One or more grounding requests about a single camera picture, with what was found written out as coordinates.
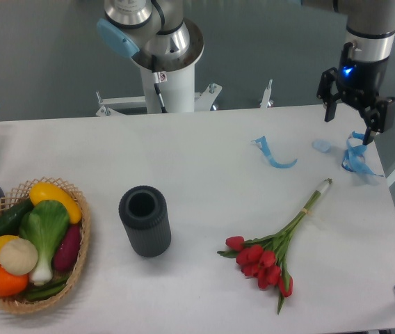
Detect white metal mounting frame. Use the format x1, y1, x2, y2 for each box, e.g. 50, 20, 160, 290
95, 79, 275, 118

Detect woven wicker basket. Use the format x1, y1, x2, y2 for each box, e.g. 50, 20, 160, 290
0, 177, 91, 315

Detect blue ribbon strip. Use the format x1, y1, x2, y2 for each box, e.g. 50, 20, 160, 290
251, 136, 298, 169

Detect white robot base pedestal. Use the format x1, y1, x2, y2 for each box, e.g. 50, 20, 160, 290
96, 0, 205, 114

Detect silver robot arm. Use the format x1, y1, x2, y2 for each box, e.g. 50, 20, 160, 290
305, 1, 395, 145

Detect tangled blue ribbon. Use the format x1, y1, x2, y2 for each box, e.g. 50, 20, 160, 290
341, 132, 385, 184

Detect purple sweet potato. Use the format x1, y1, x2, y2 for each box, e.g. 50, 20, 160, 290
53, 225, 81, 272

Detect orange fruit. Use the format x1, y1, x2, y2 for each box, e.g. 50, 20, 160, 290
0, 267, 29, 297

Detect dark grey ribbed vase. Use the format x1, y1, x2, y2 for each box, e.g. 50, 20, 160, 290
118, 185, 172, 257

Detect yellow squash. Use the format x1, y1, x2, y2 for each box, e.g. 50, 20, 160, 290
29, 182, 82, 224

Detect green bean pods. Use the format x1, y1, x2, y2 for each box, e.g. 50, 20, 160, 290
23, 276, 68, 302

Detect green bok choy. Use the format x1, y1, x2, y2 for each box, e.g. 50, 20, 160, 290
19, 200, 70, 286

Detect red tulip bouquet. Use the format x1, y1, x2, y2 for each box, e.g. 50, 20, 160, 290
217, 178, 332, 313

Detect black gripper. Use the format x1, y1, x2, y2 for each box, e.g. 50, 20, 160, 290
316, 59, 395, 145

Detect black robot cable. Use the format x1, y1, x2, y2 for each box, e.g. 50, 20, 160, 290
150, 55, 168, 114

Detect dark green cucumber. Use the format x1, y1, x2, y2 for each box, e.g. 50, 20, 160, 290
0, 198, 33, 237

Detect light blue plastic cap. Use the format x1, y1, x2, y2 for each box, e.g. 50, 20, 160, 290
312, 139, 332, 153

